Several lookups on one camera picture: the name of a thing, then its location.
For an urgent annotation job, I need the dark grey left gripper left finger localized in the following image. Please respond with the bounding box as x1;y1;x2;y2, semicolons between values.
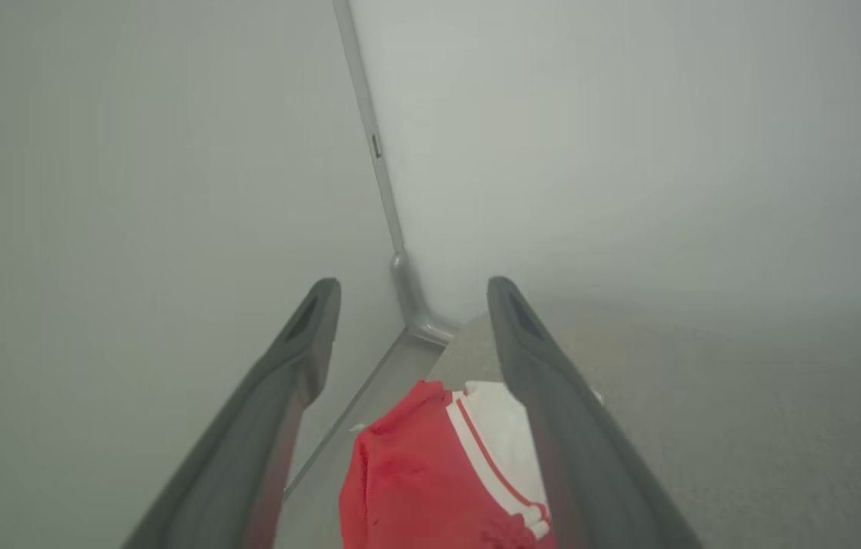
121;278;342;549

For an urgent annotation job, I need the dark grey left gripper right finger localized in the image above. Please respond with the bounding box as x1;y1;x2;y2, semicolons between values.
487;276;705;549

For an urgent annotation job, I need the red and white garment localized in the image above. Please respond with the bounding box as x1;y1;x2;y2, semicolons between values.
339;380;557;549

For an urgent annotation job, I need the grey metal frame bar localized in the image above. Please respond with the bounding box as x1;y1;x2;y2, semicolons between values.
333;0;461;348

